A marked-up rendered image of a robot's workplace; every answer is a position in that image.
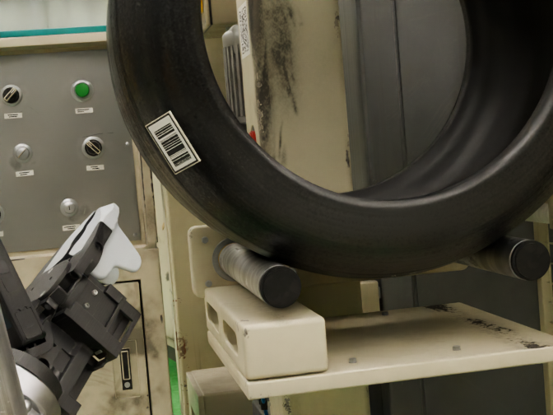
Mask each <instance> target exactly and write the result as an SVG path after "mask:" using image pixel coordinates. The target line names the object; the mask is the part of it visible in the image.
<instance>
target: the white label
mask: <svg viewBox="0 0 553 415"><path fill-rule="evenodd" d="M145 127H146V129H147V130H148V132H149V134H150V135H151V137H152V138H153V140H154V141H155V143H156V145H157V146H158V147H159V149H160V151H161V153H162V154H163V156H164V158H165V159H166V161H167V162H168V164H169V165H170V168H171V169H172V171H173V172H174V174H175V175H177V174H178V173H179V172H181V171H183V170H186V169H187V168H189V167H190V166H193V165H194V164H196V163H198V162H199V161H201V160H200V158H199V157H198V154H197V153H196V152H195V150H194V149H193V147H192V145H191V143H190V142H189V140H188V139H187V137H186V136H185V134H184V132H183V130H182V129H181V127H180V126H179V124H178V122H177V121H176V119H175V117H174V116H173V115H172V113H171V111H169V112H167V113H165V114H163V115H162V116H160V117H159V118H158V119H155V120H154V121H152V122H151V123H149V124H148V125H146V126H145Z"/></svg>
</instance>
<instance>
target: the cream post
mask: <svg viewBox="0 0 553 415"><path fill-rule="evenodd" d="M245 1H246V8H247V18H248V28H249V47H250V55H248V56H247V57H245V58H243V59H242V50H241V40H240V30H239V46H240V54H241V62H242V71H243V85H244V105H245V114H246V124H247V133H248V134H249V133H250V131H255V134H256V141H257V144H258V145H259V146H260V147H261V148H262V149H263V150H264V151H265V152H266V153H268V154H269V155H270V156H271V157H272V158H274V159H275V160H276V161H278V162H279V163H280V164H282V165H283V166H284V167H285V168H287V169H288V170H290V171H292V172H293V173H295V174H296V175H298V176H299V177H301V178H303V179H305V180H308V181H309V182H311V183H313V184H316V185H317V186H320V187H322V188H325V189H328V190H331V191H333V192H336V193H345V192H350V191H353V185H352V174H351V154H350V143H349V133H348V122H347V112H346V91H345V80H344V70H343V59H342V38H341V28H340V17H339V6H338V0H236V6H237V17H238V27H239V11H238V8H239V7H240V6H241V5H242V4H243V3H244V2H245ZM297 301H298V302H299V303H300V304H302V305H304V306H306V307H307V308H309V309H310V310H312V311H313V312H315V313H316V314H318V315H320V316H322V317H323V318H325V317H333V316H339V315H353V314H361V313H363V310H362V300H361V289H360V281H358V282H343V283H335V284H327V285H319V286H311V287H301V292H300V296H299V298H298V299H297ZM269 400H270V402H269V403H268V406H270V410H271V415H370V405H369V386H368V385H363V386H357V387H350V388H344V389H331V390H324V391H318V392H311V393H304V394H292V395H285V396H278V397H271V398H269Z"/></svg>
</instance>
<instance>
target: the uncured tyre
mask: <svg viewBox="0 0 553 415"><path fill-rule="evenodd" d="M459 2H460V4H461V8H462V14H463V18H464V23H465V30H466V42H467V52H466V63H465V70H464V75H463V80H462V85H461V89H460V92H459V94H458V98H457V101H456V103H455V106H454V107H453V110H452V113H451V115H450V116H449V118H448V120H447V122H446V124H445V125H444V127H443V128H442V130H441V131H440V133H439V135H438V136H437V137H436V139H435V140H434V141H433V142H432V143H431V144H430V145H429V146H428V148H427V149H426V150H425V151H424V152H423V153H422V154H421V155H420V156H419V157H417V158H416V159H415V160H414V161H413V162H412V163H411V164H410V165H409V166H407V167H406V168H404V169H403V170H401V171H399V172H398V173H396V174H395V175H393V176H391V177H389V178H387V179H385V180H383V181H381V182H379V183H377V184H373V185H371V186H369V187H366V188H363V189H357V190H354V191H350V192H345V193H336V192H333V191H331V190H328V189H325V188H322V187H320V186H317V185H316V184H313V183H311V182H309V181H308V180H305V179H303V178H301V177H299V176H298V175H296V174H295V173H293V172H292V171H290V170H288V169H287V168H285V167H284V166H283V165H282V164H280V163H279V162H278V161H276V160H275V159H274V158H272V157H271V156H270V155H269V154H268V153H266V152H265V151H264V150H263V149H262V148H261V147H260V146H259V145H258V144H257V143H256V142H255V141H254V140H253V139H252V137H251V136H250V135H249V134H248V133H247V131H246V130H245V129H244V127H243V126H242V125H241V123H240V122H239V120H237V118H236V117H235V115H234V113H233V112H232V110H231V109H230V107H229V106H228V104H227V102H226V100H225V98H224V96H223V95H222V93H221V89H220V87H219V86H218V84H217V81H216V79H215V76H214V73H213V71H212V69H211V64H210V61H209V58H208V55H207V49H206V45H205V41H204V36H203V30H202V13H201V0H108V7H107V18H106V43H107V54H108V61H109V71H110V76H111V81H112V84H113V88H114V94H115V97H116V100H117V102H118V107H119V109H120V112H121V115H122V116H123V121H124V123H125V124H126V127H127V129H128V131H129V133H130V135H131V138H132V140H133V141H134V143H135V145H136V147H137V149H138V151H139V152H140V154H141V155H142V158H143V159H144V161H145V162H146V163H147V165H148V166H149V168H150V169H151V171H152V172H153V173H154V175H155V176H156V178H157V179H158V180H159V181H160V182H161V183H162V184H163V185H164V187H165V188H166V189H167V190H168V191H169V192H170V194H171V195H172V196H173V197H174V198H175V199H176V200H177V201H178V202H179V203H180V204H181V205H183V206H184V207H185V208H186V209H187V210H188V211H189V212H191V213H192V214H193V215H194V216H195V217H196V218H197V219H199V220H200V221H202V222H203V223H205V224H206V225H207V226H209V227H210V228H211V229H213V230H214V231H216V232H218V233H220V234H221V235H223V236H225V237H226V238H228V239H230V240H232V241H234V242H236V243H238V244H240V245H242V246H244V247H246V248H248V249H251V250H252V251H254V252H256V253H258V254H261V255H263V256H265V257H267V258H269V259H272V260H274V261H277V262H279V263H283V264H285V265H288V266H291V267H293V268H298V269H301V270H304V271H307V272H311V273H318V274H322V275H327V276H333V277H347V278H385V277H387V276H388V275H395V274H403V273H414V272H418V271H420V273H422V272H425V271H429V270H432V269H435V268H440V267H443V266H445V265H448V264H450V263H454V262H456V261H458V260H460V259H464V258H466V257H467V256H469V255H471V254H474V253H476V252H477V251H479V250H481V249H484V248H485V247H486V246H488V245H490V244H492V243H494V242H495V241H497V240H498V239H499V238H501V237H503V236H504V235H506V234H508V233H509V232H511V231H512V230H513V229H514V228H516V227H517V226H519V225H520V224H521V223H523V222H524V221H525V220H527V219H528V218H529V217H530V216H531V215H532V214H533V213H534V212H535V211H536V210H537V209H538V208H539V207H541V206H542V205H543V204H544V203H545V202H546V201H547V199H548V198H549V197H550V196H551V195H552V194H553V0H459ZM169 111H171V113H172V115H173V116H174V117H175V119H176V121H177V122H178V124H179V126H180V127H181V129H182V130H183V132H184V134H185V136H186V137H187V139H188V140H189V142H190V143H191V145H192V147H193V149H194V150H195V152H196V153H197V155H198V157H199V158H200V160H201V161H199V162H198V163H196V164H194V165H193V166H190V167H189V168H187V169H186V170H183V171H181V172H179V173H178V174H177V175H175V174H174V172H173V171H172V169H171V168H170V165H169V164H168V162H167V161H166V159H165V158H164V156H163V154H162V153H161V151H160V149H159V147H158V146H157V145H156V143H155V141H154V140H153V138H152V137H151V135H150V134H149V132H148V130H147V129H146V127H145V126H146V125H148V124H149V123H151V122H152V121H154V120H155V119H158V118H159V117H160V116H162V115H163V114H165V113H167V112H169Z"/></svg>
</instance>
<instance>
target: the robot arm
mask: <svg viewBox="0 0 553 415"><path fill-rule="evenodd" d="M118 217H119V207H118V206H117V205H116V204H115V203H112V204H110V205H107V206H104V207H100V208H98V209H97V210H96V211H94V212H93V213H92V214H91V215H90V216H89V217H88V218H87V219H86V220H85V221H84V222H83V223H82V224H81V225H80V226H79V227H78V228H77V229H76V230H75V231H74V232H73V233H72V235H71V236H70V237H69V238H68V239H67V240H66V242H65V243H64V244H63V245H61V247H60V248H59V249H58V250H57V251H56V253H55V254H54V255H53V256H52V258H51V259H50V260H49V261H48V262H47V263H46V264H45V265H44V266H43V268H42V269H41V270H40V271H39V273H38V274H37V276H36V277H35V279H34V280H33V281H32V283H31V284H30V285H29V286H28V287H27V288H26V289H25V288H24V286H23V284H22V282H21V280H20V278H19V276H18V274H17V272H16V270H15V268H14V265H13V263H12V261H11V259H10V257H9V255H8V253H7V251H6V249H5V247H4V245H3V243H2V241H1V239H0V415H77V412H78V411H79V409H80V407H81V404H79V403H78V402H77V398H78V396H79V394H80V393H81V391H82V389H83V388H84V386H85V384H86V382H87V381H88V379H89V378H90V376H91V373H92V372H93V371H97V370H99V369H100V368H102V367H104V365H105V364H106V363H107V362H109V361H112V360H114V359H116V358H117V357H118V355H119V353H120V352H121V350H122V348H123V346H124V344H125V343H126V342H127V340H128V337H129V335H130V334H131V332H132V330H133V329H134V327H135V325H136V323H137V321H138V320H139V318H140V316H141V315H142V314H141V313H140V312H138V311H137V310H136V309H135V308H134V307H133V306H132V305H130V304H129V303H128V302H127V301H126V300H127V298H126V297H125V296H124V295H123V294H122V293H121V292H120V291H119V290H117V289H116V288H115V287H114V286H113V284H115V283H116V281H117V280H118V278H119V268H120V269H122V270H125V271H128V272H130V273H135V272H136V271H137V270H138V269H139V268H140V267H141V263H142V261H141V257H140V255H139V253H138V252H137V251H136V250H135V248H134V247H133V245H132V244H131V242H130V241H129V240H128V238H127V237H126V236H125V234H124V233H123V232H122V230H121V229H120V228H119V224H118ZM101 283H104V284H106V285H108V286H106V287H105V286H104V285H103V284H101ZM129 321H131V324H130V325H129V327H128V329H127V331H126V333H125V334H124V336H123V338H122V340H121V341H120V342H119V339H120V337H121V336H122V334H123V331H124V330H125V329H126V327H127V325H128V323H129ZM93 356H96V357H97V358H98V359H99V360H100V359H102V358H105V359H103V360H101V361H97V360H96V359H95V358H94V357H93Z"/></svg>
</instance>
